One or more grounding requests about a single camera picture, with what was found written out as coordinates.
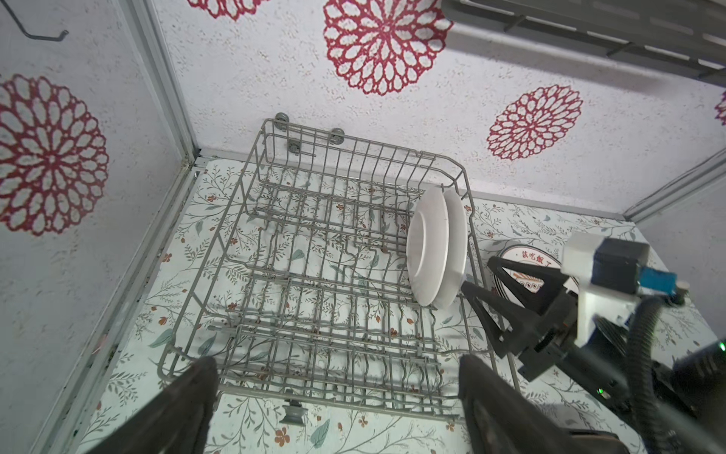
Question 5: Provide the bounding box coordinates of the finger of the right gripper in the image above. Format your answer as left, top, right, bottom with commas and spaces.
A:
487, 257, 569, 315
461, 281, 545, 358

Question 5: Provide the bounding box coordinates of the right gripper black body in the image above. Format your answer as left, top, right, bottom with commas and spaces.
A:
518, 289, 578, 381

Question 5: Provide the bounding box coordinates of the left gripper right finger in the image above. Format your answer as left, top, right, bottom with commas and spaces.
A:
458, 355, 629, 454

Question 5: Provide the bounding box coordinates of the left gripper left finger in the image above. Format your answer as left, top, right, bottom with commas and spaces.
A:
91, 357, 219, 454

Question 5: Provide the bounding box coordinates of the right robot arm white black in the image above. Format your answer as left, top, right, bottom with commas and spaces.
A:
459, 253, 725, 453

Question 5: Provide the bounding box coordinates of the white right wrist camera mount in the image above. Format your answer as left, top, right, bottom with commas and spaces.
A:
561, 232, 689, 347

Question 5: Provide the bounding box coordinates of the grey wire dish rack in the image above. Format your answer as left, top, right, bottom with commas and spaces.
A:
157, 113, 519, 420

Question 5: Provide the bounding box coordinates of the grey slotted wall shelf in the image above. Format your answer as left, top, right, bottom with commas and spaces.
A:
441, 0, 725, 87

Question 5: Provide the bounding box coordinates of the black wire wall holder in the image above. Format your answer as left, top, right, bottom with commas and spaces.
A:
0, 0, 70, 44

